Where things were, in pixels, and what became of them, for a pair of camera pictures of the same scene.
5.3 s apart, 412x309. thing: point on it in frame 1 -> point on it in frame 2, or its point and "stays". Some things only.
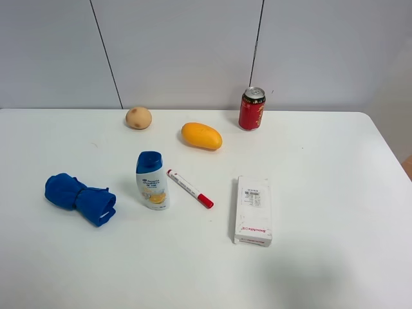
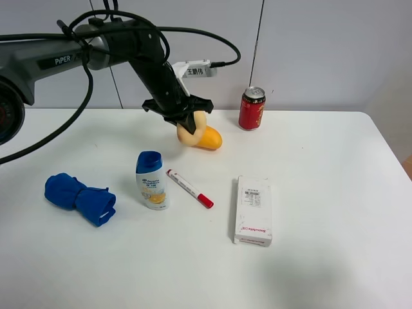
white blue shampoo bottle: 152,188 stays
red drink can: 252,108 stays
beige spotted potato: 138,118 -> 186,136
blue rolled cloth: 96,205 stays
